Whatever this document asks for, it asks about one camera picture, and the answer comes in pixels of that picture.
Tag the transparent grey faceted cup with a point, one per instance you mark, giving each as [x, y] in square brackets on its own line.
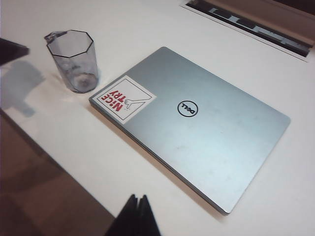
[73, 73]

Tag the silver Dell laptop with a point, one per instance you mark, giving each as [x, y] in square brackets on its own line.
[197, 137]

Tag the white red Nice Try sticker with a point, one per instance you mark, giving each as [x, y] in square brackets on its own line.
[133, 93]

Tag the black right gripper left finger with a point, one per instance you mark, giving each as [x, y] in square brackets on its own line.
[12, 51]

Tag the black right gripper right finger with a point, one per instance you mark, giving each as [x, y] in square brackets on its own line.
[137, 221]

